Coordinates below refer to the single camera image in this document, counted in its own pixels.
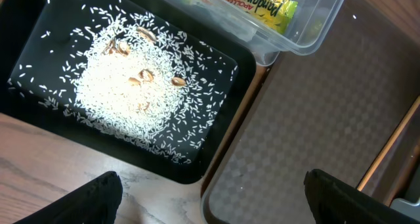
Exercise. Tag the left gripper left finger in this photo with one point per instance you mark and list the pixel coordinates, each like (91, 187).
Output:
(96, 202)

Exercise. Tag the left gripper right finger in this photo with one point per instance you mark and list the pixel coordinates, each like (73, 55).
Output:
(332, 201)

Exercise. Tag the leftover rice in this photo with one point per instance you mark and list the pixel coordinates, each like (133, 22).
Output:
(113, 66)

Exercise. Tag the grey dishwasher rack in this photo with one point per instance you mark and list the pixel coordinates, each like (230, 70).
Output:
(409, 204)

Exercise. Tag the black waste tray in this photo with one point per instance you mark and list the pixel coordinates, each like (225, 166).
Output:
(18, 19)

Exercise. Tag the clear plastic waste bin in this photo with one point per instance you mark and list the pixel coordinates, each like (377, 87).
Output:
(267, 27)

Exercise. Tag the brown serving tray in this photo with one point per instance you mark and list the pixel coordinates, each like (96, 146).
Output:
(332, 110)

